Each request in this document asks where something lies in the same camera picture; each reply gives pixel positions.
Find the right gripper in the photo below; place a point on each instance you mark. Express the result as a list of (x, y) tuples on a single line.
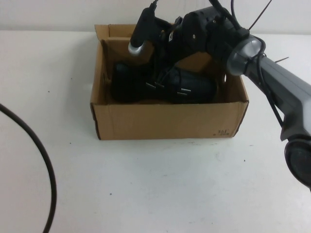
[(192, 31)]

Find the black silver-tipped wrist camera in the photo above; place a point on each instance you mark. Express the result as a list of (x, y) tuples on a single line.
[(139, 31)]

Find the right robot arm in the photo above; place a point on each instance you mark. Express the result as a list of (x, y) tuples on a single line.
[(279, 82)]

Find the black knit sneaker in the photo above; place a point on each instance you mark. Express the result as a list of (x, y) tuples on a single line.
[(128, 82)]

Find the brown cardboard shoe box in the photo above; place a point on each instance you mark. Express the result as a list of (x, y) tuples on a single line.
[(158, 121)]

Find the black zip tie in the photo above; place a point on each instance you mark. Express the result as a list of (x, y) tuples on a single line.
[(259, 15)]

